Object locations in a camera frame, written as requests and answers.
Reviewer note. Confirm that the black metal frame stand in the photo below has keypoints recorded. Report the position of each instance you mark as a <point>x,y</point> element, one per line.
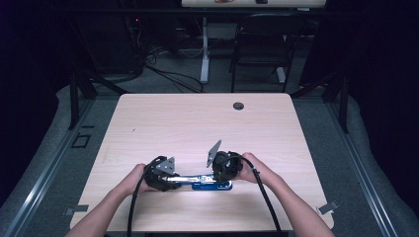
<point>82,89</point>
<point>336,92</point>

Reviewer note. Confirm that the white desk leg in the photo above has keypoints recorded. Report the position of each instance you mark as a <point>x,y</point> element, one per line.
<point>205,49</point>

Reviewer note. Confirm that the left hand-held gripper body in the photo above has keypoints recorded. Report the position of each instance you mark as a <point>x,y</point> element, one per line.
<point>158,177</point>

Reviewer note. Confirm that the dark computer tower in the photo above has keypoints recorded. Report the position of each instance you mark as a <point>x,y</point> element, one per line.
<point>131,46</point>

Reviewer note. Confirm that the person's right hand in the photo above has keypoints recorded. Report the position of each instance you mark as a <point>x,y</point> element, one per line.
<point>255,168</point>

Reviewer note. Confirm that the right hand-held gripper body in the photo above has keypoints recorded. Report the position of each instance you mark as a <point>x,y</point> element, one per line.
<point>225,166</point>

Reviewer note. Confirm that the white desk foot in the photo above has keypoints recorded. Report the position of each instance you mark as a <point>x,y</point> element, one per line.
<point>280,75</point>

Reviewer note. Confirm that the black folding chair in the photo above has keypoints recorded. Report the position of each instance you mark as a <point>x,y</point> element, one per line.
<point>263,42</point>

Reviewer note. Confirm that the person's left hand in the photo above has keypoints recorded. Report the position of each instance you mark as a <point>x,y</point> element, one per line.
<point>135,179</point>

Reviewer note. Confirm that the black horizontal frame bar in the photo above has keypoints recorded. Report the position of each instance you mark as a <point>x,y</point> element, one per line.
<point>148,11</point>

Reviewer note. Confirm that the light wooden desk top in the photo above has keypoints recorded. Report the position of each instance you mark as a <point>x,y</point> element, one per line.
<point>250,4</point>

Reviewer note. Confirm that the metal floor rail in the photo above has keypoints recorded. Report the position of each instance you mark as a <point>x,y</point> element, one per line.
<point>46,171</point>
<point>362,171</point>

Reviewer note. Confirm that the blue stapler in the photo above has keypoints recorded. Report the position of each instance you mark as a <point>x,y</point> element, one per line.
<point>210,185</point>

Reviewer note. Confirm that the grey tape strip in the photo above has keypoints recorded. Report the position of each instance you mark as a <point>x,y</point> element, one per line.
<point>77,209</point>
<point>327,207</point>

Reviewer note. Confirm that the black table grommet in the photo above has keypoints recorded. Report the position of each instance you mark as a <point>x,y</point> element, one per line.
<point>238,106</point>

